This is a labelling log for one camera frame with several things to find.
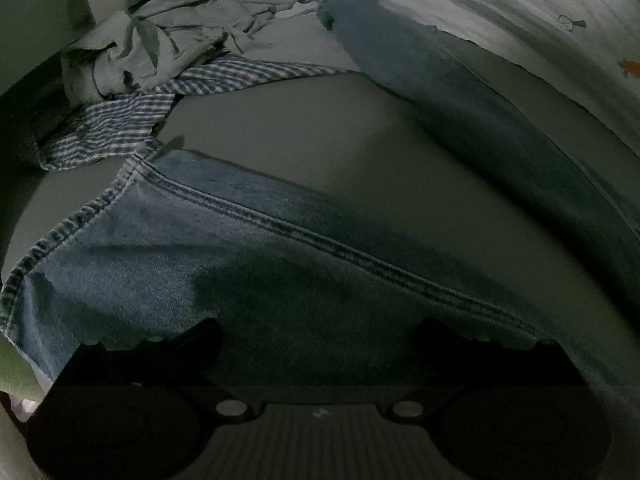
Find blue white checked shirt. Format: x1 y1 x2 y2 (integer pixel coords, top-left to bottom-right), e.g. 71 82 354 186
34 57 357 173

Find blue denim jeans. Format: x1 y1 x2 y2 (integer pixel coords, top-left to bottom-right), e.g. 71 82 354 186
0 0 640 411

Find green cloth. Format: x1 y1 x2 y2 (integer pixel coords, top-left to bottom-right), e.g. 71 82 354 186
0 344 51 406

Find crumpled grey-green shirt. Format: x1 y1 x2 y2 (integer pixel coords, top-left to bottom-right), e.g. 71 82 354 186
60 0 333 103

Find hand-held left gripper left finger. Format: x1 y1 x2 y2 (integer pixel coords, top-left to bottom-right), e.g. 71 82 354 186
51 317 262 420

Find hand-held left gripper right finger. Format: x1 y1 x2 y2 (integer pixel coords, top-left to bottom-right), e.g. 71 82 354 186
381 316 592 420

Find white printed blanket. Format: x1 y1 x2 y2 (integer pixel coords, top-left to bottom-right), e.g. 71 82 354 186
265 0 640 148

